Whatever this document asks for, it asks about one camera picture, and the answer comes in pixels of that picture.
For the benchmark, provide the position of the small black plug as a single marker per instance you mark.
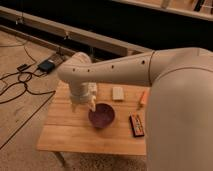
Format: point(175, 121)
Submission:
point(22, 67)

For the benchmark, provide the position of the metal table leg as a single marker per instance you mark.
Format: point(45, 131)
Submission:
point(60, 158)

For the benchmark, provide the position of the black power adapter box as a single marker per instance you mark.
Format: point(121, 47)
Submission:
point(46, 66)

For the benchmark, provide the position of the purple bowl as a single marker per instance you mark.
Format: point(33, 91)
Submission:
point(102, 117)

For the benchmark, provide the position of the orange marker pen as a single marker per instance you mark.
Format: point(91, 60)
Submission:
point(143, 99)

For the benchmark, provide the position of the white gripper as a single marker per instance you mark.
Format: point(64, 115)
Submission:
point(83, 93)

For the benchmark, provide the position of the wooden table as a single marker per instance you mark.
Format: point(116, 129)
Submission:
point(68, 131)

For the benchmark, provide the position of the white rectangular block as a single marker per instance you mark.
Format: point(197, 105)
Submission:
point(117, 93)

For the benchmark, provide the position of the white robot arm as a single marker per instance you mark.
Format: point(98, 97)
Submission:
point(179, 113)

